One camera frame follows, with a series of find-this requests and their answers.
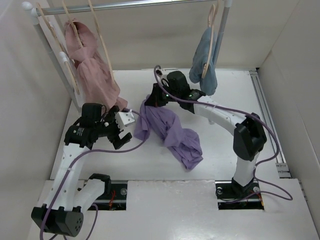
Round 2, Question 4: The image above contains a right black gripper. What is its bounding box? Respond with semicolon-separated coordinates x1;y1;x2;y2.
144;83;180;108

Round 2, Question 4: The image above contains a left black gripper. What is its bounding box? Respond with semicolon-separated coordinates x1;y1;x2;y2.
95;106;132;148

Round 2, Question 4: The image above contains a purple t shirt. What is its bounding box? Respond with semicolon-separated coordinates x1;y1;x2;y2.
133;100;203;171

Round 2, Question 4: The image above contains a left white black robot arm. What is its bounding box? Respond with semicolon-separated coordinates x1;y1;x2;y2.
31;103;135;239

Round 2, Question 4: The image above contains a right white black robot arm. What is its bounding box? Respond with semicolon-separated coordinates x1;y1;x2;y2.
145;68;267;197

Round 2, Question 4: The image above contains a wooden hanger with blue garment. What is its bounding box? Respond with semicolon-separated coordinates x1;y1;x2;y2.
201;4;218;79

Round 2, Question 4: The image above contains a wooden hanger with pink dress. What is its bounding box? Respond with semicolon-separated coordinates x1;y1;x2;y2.
61;0;83;49

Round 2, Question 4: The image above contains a pink dress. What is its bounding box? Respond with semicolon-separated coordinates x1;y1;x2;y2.
64;20;128;110

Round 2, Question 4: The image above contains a blue garment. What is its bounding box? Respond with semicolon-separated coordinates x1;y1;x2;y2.
189;27;218;96

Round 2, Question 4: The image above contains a white clothes rack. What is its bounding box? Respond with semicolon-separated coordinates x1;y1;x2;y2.
21;0;233;112

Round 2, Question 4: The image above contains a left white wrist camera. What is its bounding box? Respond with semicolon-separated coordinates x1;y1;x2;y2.
115;111;136;131

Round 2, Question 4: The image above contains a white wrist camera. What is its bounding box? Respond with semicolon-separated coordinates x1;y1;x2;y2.
155;68;169;79
115;111;136;131

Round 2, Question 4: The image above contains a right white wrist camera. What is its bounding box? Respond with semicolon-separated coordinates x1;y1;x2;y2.
155;68;169;79

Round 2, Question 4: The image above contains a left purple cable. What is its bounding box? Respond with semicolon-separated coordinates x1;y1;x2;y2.
39;108;151;240

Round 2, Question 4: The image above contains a purple cable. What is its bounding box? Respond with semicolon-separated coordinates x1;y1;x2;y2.
39;108;151;240
153;64;293;203

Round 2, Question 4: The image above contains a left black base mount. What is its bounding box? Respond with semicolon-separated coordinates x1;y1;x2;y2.
94;181;128;211

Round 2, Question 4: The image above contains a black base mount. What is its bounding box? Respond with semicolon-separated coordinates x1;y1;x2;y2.
215;181;265;210
94;181;128;211

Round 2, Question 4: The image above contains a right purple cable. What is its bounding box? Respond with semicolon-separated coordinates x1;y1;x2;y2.
153;64;293;203

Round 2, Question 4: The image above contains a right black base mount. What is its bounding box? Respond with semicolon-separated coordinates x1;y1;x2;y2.
215;181;265;210

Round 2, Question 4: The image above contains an aluminium rail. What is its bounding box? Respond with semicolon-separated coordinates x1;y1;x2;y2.
249;70;292;179

